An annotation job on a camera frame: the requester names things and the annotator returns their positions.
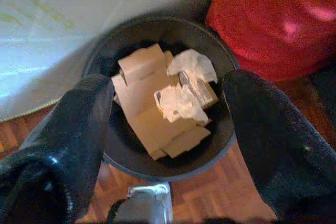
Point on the red fabric cushion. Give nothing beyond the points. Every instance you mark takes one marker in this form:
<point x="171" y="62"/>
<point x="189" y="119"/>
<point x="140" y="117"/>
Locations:
<point x="262" y="24"/>

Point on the white crumpled paper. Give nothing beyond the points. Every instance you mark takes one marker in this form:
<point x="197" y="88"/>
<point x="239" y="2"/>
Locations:
<point x="191" y="61"/>
<point x="178" y="106"/>

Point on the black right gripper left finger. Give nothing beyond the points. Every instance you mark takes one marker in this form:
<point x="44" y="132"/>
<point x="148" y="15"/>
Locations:
<point x="65" y="134"/>

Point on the black round waste bin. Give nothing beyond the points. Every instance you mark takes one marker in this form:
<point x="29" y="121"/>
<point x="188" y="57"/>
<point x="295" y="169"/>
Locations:
<point x="136" y="163"/>

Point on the silver robot right leg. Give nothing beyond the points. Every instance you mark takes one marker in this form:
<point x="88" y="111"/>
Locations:
<point x="149" y="205"/>

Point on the small brown printed box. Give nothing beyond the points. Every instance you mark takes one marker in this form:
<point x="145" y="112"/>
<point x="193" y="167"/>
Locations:
<point x="207" y="95"/>

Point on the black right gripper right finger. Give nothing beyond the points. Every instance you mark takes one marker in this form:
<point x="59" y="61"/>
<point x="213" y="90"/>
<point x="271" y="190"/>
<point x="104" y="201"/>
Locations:
<point x="283" y="142"/>

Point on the brown flattened cardboard box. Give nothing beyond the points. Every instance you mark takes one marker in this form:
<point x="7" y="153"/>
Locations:
<point x="147" y="119"/>

